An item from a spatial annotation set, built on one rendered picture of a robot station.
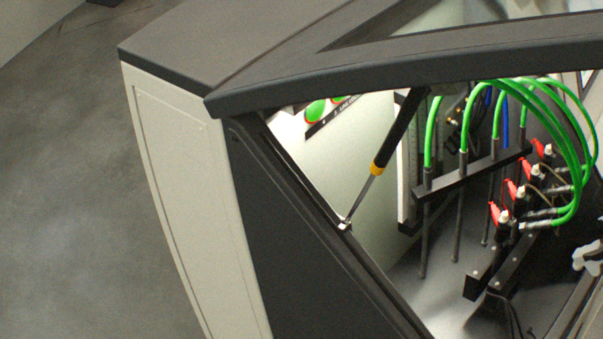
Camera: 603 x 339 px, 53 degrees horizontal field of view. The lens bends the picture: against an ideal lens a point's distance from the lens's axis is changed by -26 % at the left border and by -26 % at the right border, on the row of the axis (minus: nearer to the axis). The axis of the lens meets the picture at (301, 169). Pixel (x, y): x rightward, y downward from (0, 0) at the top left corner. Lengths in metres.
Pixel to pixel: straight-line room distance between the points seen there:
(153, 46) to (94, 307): 1.78
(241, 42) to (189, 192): 0.30
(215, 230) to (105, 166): 2.15
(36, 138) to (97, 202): 0.80
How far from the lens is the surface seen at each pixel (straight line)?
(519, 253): 1.53
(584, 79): 1.77
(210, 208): 1.32
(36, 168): 3.69
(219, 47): 1.19
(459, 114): 1.67
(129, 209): 3.21
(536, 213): 1.45
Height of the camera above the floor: 2.12
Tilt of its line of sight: 42 degrees down
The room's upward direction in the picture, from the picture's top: 8 degrees counter-clockwise
